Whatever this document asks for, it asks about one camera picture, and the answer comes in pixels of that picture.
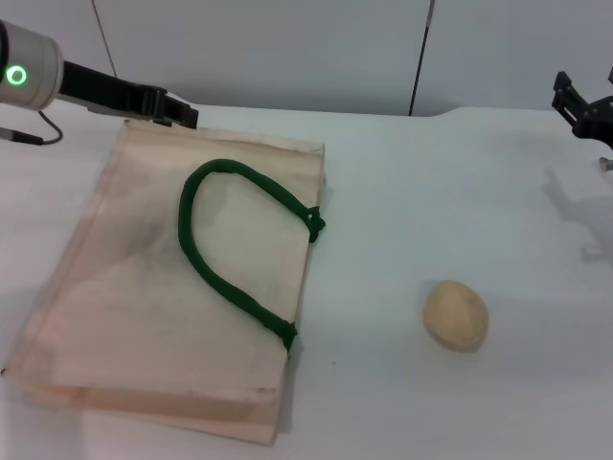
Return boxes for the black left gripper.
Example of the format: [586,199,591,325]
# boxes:
[59,59,199,128]

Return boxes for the round egg yolk pastry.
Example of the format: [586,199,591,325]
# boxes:
[422,279,490,355]

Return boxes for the cream fabric handbag green handles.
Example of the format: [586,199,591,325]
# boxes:
[0,117,329,447]

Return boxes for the grey cable with black plug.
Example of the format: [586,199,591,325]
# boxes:
[0,110,64,145]

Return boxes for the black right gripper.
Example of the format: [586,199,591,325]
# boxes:
[550,66,613,148]

